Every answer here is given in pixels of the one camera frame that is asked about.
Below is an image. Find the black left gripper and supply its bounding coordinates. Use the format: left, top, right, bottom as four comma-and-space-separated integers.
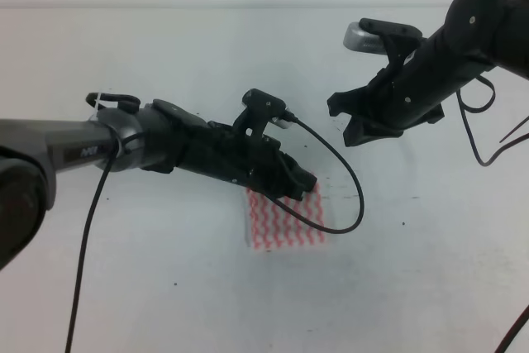
175, 123, 317, 201

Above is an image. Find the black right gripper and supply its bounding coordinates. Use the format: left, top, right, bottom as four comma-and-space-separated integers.
326, 38, 459, 147

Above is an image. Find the pink white striped towel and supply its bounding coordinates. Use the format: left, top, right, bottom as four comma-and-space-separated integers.
243, 184, 335, 252

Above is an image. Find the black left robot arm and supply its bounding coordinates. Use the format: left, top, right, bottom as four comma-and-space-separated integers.
1, 93, 317, 265

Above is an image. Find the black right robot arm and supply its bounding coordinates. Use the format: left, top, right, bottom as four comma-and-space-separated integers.
327, 0, 528, 147

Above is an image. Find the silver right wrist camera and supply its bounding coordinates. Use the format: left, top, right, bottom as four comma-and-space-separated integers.
342, 17, 423, 69

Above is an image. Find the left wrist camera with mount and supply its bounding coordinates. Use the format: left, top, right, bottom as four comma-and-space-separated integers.
232, 88, 295, 140

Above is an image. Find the black right camera cable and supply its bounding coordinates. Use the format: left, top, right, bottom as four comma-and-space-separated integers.
454, 75, 529, 353

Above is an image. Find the black camera cable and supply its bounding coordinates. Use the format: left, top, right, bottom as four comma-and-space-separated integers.
454, 75, 529, 353
64, 115, 365, 353

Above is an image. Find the black left camera cable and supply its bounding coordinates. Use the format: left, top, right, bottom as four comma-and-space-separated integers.
64, 115, 365, 353

